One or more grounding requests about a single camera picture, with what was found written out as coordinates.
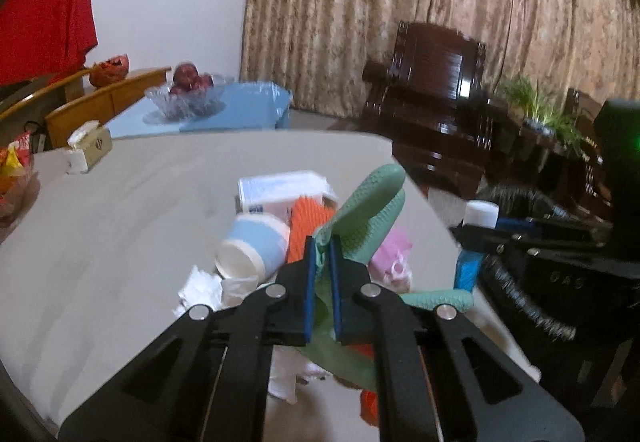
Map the bowl of snack packets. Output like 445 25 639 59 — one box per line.
0 130 41 229

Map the glass fruit bowl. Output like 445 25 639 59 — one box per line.
144 74 234 121

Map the crumpled white tissue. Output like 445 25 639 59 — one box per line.
267 346 332 406
172 264 262 319

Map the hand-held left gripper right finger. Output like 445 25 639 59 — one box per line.
327 238 585 442

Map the light wooden chair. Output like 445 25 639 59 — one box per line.
44 66 174 149
0 66 97 123

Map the tissue box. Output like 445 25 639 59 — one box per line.
63 120 114 175

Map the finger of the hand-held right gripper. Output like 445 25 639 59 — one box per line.
495 217 615 245
450 225 607 267

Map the dark wooden armchair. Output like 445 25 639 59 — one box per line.
359 20 507 199

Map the dark wooden side table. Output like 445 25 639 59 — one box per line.
502 116 613 220

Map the red cloth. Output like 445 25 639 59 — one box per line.
0 0 100 88

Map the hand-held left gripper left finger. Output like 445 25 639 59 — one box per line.
59 236 317 442

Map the blue bottle white cap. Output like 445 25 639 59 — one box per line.
453 200 500 293

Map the blue and white paper cup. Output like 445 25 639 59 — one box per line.
215 213 291 285

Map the white cardboard box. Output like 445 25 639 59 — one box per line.
236 170 341 223

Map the green rubber glove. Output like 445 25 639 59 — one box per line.
295 164 475 390

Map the blue side table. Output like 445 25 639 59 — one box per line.
102 80 294 139

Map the green potted plant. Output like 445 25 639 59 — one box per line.
499 74 587 149

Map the pink packet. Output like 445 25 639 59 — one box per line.
368 227 415 293

